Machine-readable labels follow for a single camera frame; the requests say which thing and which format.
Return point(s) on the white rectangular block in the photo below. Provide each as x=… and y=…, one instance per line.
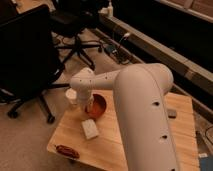
x=90, y=128

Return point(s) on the small grey block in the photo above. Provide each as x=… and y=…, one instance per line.
x=172, y=113

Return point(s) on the black office chair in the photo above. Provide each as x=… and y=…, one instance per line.
x=69, y=19
x=29, y=62

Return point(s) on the black office chair far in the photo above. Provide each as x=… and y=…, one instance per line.
x=69, y=19

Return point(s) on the dark red oblong object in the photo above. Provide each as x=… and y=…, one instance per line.
x=67, y=151

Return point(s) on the white bottle on ledge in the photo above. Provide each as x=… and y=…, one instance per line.
x=107, y=10

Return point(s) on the white paper cup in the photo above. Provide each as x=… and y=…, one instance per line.
x=71, y=95

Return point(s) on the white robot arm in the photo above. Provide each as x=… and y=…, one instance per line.
x=138, y=93

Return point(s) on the black office chair near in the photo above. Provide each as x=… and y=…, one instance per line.
x=29, y=62

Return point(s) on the white power adapter with cable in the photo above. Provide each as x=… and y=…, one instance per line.
x=117, y=48

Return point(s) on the red ceramic bowl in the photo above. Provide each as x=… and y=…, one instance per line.
x=98, y=108

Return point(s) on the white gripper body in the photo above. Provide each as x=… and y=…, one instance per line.
x=85, y=100

